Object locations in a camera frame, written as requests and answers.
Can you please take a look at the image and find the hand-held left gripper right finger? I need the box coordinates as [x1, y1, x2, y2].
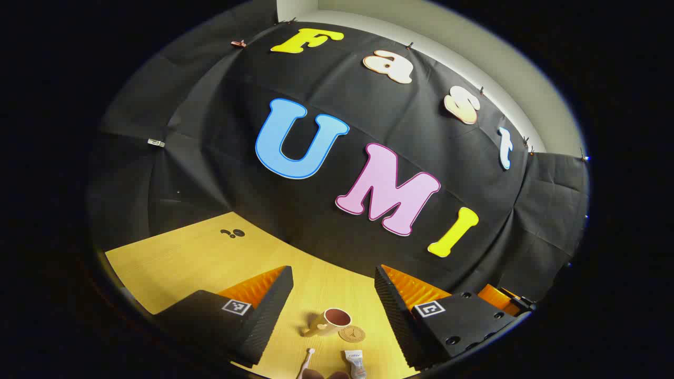
[374, 265, 522, 371]

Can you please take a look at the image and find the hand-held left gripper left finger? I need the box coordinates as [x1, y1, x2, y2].
[153, 266, 294, 368]

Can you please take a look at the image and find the beige cup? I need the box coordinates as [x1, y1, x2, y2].
[303, 308, 352, 337]

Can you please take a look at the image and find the white toothbrush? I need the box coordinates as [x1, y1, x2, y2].
[296, 348, 316, 379]

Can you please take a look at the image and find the white toothpaste tube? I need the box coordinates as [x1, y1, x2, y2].
[344, 350, 367, 379]

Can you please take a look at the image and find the wooden desktop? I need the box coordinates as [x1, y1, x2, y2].
[105, 212, 422, 379]

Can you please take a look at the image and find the black backdrop cloth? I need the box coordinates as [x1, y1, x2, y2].
[87, 21, 589, 303]

